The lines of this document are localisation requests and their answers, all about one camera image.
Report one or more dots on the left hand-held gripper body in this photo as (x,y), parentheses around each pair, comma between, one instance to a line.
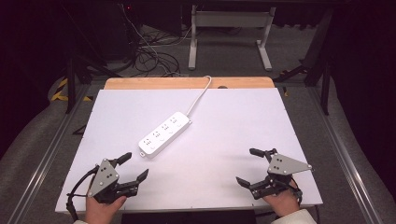
(104,178)

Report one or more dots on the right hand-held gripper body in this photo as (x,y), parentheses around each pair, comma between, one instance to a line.
(285,165)

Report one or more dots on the white power strip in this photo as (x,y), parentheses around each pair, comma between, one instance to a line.
(165,133)

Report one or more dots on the person's left hand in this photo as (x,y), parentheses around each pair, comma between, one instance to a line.
(98,213)

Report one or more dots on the person's right hand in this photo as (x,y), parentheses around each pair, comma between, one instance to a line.
(283,203)

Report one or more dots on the black panel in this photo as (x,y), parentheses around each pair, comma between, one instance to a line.
(186,218)

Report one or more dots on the black metal stand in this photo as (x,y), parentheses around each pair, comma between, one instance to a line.
(71,87)
(325,90)

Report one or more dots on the aluminium frame rail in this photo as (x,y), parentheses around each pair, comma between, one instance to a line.
(46,161)
(345,161)

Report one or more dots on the white metal desk frame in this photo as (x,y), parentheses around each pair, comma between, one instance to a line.
(230,19)

